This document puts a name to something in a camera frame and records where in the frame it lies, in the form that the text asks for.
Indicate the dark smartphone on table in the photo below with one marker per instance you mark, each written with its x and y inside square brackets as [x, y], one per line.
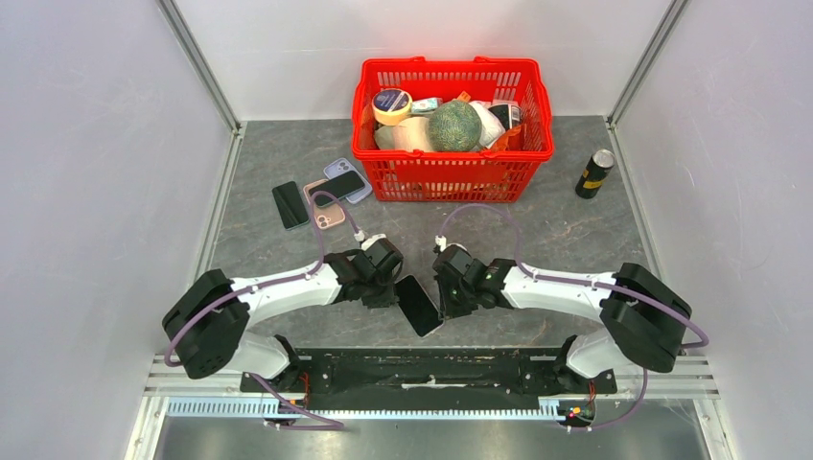
[290, 205]

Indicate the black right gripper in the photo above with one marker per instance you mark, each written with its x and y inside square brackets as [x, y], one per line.
[447, 309]

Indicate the small teal box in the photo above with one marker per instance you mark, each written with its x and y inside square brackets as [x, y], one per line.
[425, 106]

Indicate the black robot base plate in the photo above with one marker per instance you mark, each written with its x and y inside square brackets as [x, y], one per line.
[500, 378]

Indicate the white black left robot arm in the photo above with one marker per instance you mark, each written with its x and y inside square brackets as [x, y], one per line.
[209, 327]

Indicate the dark green smartphone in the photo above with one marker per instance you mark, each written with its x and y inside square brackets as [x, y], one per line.
[349, 185]

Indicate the white plastic bag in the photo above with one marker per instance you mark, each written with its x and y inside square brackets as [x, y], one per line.
[491, 127]

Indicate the masking tape roll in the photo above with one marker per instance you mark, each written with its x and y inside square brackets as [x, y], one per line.
[391, 105]

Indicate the pink phone case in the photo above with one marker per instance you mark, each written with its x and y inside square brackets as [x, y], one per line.
[328, 216]

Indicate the lilac phone case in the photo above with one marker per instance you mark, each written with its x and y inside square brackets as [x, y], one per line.
[343, 165]

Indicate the black white packet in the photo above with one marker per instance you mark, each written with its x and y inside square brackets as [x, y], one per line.
[509, 114]

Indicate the black yellow drink can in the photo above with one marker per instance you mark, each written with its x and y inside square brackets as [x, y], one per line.
[595, 173]

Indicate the beige paper bag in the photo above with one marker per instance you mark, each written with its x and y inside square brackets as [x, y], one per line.
[409, 135]

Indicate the black smartphone silver edge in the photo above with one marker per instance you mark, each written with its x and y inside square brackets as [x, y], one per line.
[417, 307]

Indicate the green patterned ball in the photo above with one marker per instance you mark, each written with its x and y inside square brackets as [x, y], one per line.
[454, 126]

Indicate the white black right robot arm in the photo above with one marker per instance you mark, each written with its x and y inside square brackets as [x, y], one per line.
[643, 321]

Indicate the red plastic shopping basket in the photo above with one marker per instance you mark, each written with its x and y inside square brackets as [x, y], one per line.
[468, 176]

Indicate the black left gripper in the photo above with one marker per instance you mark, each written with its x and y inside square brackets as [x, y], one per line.
[386, 299]

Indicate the orange snack packet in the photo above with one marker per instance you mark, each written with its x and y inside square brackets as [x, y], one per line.
[511, 140]

